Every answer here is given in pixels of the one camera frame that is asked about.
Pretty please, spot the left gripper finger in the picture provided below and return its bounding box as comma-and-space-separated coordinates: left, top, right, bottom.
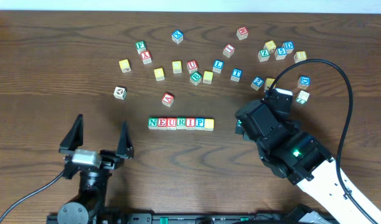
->
116, 121, 134, 159
59, 114, 83, 155

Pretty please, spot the green N block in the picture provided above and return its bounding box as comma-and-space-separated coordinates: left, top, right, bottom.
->
148, 117, 158, 129

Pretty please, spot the red E block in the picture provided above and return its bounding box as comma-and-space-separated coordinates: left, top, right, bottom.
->
158, 118, 167, 130

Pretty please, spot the red u block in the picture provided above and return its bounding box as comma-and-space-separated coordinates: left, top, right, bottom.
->
167, 118, 177, 130
186, 60, 198, 74

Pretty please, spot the green R block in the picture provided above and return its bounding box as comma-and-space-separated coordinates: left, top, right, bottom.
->
176, 117, 186, 129

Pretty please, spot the red i block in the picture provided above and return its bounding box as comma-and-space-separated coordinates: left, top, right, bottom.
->
223, 44, 235, 58
186, 118, 195, 130

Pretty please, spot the blue P block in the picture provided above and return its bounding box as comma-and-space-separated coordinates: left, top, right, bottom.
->
195, 118, 205, 130

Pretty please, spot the yellow block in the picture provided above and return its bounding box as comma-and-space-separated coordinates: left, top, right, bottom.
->
172, 60, 182, 73
119, 59, 131, 73
294, 51, 307, 63
263, 40, 276, 54
204, 118, 215, 131
265, 78, 275, 91
203, 71, 214, 84
154, 68, 165, 81

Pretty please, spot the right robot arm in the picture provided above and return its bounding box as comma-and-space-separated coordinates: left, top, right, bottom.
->
235, 89, 381, 223

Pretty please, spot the white symbol block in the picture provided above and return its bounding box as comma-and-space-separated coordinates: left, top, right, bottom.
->
113, 86, 127, 100

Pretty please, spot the red A block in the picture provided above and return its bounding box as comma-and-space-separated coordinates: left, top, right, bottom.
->
161, 93, 174, 107

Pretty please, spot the red Y block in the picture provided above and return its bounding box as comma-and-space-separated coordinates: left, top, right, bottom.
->
140, 50, 152, 64

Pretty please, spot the green B block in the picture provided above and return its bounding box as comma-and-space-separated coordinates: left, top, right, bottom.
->
190, 72, 202, 86

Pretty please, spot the green F block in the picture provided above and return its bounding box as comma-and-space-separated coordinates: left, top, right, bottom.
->
135, 40, 146, 54

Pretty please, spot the yellow block beside B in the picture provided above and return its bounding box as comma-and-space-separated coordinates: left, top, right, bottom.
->
203, 71, 214, 84

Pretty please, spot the blue X block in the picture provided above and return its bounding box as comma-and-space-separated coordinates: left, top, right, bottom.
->
171, 30, 184, 44

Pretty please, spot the blue L block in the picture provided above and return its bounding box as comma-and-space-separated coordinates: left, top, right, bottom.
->
212, 60, 224, 73

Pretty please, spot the blue T block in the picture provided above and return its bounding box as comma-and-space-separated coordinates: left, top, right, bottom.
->
230, 68, 243, 82

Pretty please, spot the blue 2 block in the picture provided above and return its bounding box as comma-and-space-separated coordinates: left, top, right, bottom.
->
251, 77, 265, 91

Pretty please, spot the yellow block beside 2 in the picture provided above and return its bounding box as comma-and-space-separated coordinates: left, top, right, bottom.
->
265, 78, 275, 91

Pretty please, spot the red H block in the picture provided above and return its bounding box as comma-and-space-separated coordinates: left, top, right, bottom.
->
237, 27, 249, 40

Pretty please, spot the blue 5 block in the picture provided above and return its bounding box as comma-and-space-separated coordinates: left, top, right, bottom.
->
275, 47, 287, 60

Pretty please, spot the white green Z block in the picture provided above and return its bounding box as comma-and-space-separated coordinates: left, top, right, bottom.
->
296, 90, 310, 105

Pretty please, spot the blue D block lower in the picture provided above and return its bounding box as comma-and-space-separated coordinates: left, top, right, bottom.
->
297, 76, 311, 90

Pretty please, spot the blue d block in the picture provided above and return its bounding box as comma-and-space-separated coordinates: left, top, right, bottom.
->
297, 76, 311, 90
282, 41, 294, 54

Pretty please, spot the blue D block upper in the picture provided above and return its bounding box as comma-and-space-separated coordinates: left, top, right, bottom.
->
282, 41, 294, 54

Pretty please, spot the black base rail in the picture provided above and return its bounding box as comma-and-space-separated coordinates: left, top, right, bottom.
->
46, 203, 337, 224

